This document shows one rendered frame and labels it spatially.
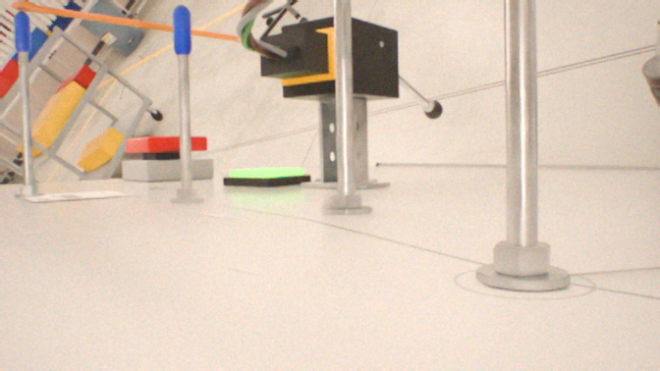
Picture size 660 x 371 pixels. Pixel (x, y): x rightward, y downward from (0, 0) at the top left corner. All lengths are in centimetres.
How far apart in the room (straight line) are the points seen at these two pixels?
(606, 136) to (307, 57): 150
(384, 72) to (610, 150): 141
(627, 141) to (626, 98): 16
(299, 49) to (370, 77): 5
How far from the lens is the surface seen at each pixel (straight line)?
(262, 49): 27
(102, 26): 718
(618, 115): 178
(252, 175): 35
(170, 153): 46
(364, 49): 31
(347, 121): 20
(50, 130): 414
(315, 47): 29
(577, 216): 19
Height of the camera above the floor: 126
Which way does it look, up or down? 32 degrees down
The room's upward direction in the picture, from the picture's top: 49 degrees counter-clockwise
